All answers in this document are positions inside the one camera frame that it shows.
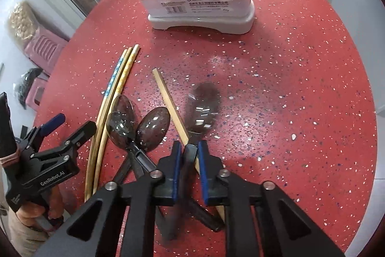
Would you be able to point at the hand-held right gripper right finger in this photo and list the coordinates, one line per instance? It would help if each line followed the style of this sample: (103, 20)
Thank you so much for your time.
(205, 175)

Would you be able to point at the stack of pink stools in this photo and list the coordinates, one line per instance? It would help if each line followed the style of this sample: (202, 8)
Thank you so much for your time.
(45, 46)

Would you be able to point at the clear bag of nuts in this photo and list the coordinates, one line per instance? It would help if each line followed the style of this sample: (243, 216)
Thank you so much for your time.
(21, 22)

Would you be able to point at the black plastic bag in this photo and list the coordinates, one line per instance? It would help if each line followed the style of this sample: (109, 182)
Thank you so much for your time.
(25, 82)

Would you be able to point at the person's left hand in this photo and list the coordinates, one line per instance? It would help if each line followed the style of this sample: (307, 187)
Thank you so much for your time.
(30, 213)

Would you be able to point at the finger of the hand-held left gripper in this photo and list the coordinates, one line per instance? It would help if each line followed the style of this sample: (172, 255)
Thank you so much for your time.
(52, 123)
(82, 133)

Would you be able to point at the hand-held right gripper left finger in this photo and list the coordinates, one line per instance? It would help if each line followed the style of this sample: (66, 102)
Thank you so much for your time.
(177, 175)

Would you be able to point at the blue patterned wooden chopstick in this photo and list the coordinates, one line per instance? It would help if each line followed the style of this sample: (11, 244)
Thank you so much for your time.
(115, 71)

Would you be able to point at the dark metal spoon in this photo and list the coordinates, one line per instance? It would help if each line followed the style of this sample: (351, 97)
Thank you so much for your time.
(200, 115)

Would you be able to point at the pink plastic stool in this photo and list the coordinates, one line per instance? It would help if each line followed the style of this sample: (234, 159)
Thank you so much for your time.
(34, 94)

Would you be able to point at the person's beige clothing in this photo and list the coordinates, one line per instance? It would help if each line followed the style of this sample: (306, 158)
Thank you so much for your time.
(24, 236)

